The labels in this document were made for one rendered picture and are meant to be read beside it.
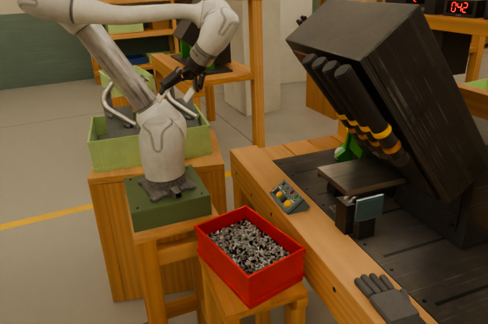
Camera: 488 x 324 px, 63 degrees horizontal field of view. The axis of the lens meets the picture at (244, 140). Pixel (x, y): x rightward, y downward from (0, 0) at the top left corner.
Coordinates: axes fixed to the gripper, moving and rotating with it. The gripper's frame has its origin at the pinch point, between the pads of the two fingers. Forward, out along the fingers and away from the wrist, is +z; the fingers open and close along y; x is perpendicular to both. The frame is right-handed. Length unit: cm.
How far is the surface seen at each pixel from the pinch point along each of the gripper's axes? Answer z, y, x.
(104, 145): 58, -5, -23
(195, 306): 81, -27, 62
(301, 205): -10, -16, 60
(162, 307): 55, 7, 60
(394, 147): -57, 11, 70
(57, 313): 148, 6, 22
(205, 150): 41, -49, -2
